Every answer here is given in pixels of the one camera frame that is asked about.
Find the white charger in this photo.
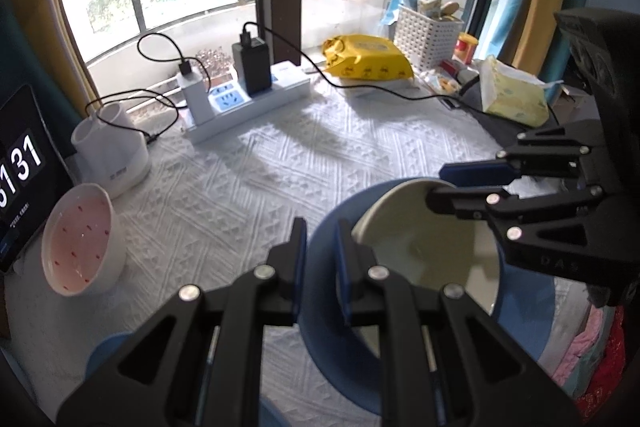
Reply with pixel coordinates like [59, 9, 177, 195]
[176, 72, 213, 125]

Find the white double cup holder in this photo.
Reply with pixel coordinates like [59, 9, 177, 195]
[71, 103, 152, 200]

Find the white plastic basket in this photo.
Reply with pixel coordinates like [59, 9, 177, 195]
[393, 4, 466, 72]

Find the white textured tablecloth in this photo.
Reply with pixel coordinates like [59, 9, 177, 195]
[5, 72, 601, 427]

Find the yellow snack packet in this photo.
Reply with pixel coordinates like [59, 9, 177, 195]
[425, 72, 463, 95]

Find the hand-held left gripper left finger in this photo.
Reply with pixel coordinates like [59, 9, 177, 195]
[56, 217, 308, 427]

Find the yellow wet wipes pack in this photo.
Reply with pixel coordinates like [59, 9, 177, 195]
[322, 34, 415, 80]

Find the white power strip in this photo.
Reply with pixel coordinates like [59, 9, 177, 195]
[181, 61, 312, 144]

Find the looped black cable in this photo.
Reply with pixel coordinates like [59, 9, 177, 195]
[84, 32, 208, 146]

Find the cardboard box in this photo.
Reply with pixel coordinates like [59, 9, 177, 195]
[555, 82, 601, 118]

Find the large blue plate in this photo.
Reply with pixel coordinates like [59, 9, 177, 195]
[260, 264, 558, 427]

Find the red can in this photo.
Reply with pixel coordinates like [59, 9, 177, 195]
[456, 33, 479, 65]

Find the long black cable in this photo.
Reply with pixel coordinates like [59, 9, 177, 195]
[240, 21, 563, 130]

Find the yellow tissue pack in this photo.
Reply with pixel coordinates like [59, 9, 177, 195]
[480, 55, 563, 128]

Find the black charger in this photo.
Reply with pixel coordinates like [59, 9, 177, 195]
[232, 37, 273, 96]

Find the dry potted plant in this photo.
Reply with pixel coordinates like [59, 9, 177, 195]
[195, 49, 236, 80]

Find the white bowl with pink inside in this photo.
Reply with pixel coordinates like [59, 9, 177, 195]
[41, 183, 127, 297]

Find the black tablet clock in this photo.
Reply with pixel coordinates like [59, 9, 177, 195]
[0, 83, 73, 273]

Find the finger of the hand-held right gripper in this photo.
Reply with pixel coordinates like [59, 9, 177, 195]
[439, 119, 608, 188]
[425, 184, 621, 283]

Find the small blue plate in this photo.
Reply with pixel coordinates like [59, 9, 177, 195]
[85, 331, 133, 380]

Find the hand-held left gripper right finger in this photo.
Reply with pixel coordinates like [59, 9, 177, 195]
[335, 219, 583, 427]

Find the cream bowl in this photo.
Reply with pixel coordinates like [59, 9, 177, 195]
[351, 177, 502, 314]

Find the pink patterned cloth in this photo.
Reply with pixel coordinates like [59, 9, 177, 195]
[550, 287, 631, 418]

